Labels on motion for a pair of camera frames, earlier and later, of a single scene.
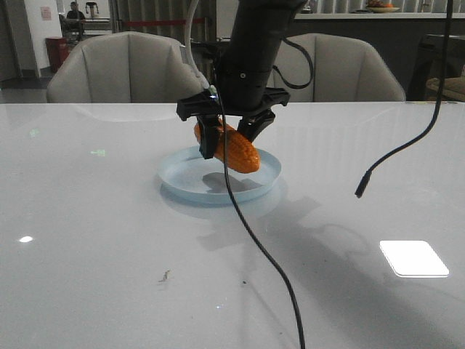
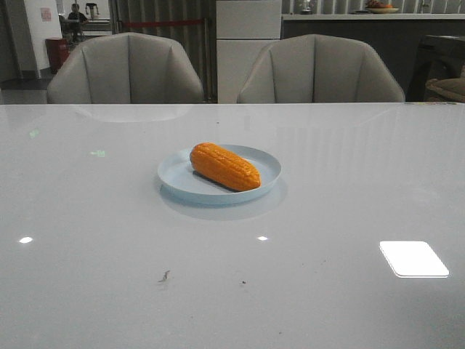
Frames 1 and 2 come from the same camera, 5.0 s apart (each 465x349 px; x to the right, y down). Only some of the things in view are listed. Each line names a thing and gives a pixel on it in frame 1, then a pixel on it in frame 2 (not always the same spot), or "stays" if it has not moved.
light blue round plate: (189, 174) stays
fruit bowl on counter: (377, 6) stays
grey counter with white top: (397, 37) stays
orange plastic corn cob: (243, 154) → (224, 167)
